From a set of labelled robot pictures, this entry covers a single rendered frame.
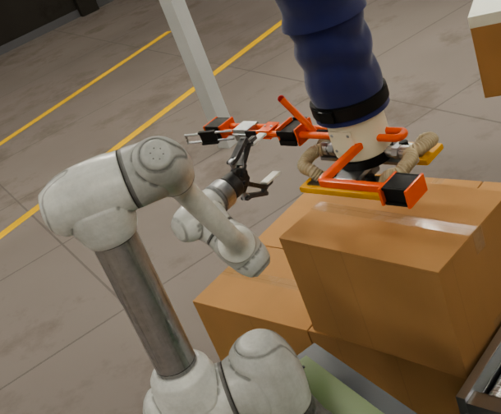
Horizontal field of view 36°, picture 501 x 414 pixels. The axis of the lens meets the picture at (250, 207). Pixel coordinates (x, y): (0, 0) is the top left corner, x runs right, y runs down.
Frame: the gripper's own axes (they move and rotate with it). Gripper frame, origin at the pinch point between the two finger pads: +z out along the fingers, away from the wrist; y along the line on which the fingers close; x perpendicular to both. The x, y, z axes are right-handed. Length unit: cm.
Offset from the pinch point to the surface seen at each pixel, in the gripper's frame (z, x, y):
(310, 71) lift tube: 4.5, 22.6, -25.1
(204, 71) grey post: 197, -246, 62
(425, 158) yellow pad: 19.0, 41.7, 10.6
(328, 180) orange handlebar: -12.5, 32.5, -1.3
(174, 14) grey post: 191, -248, 16
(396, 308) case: -7, 37, 47
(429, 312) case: -7, 49, 45
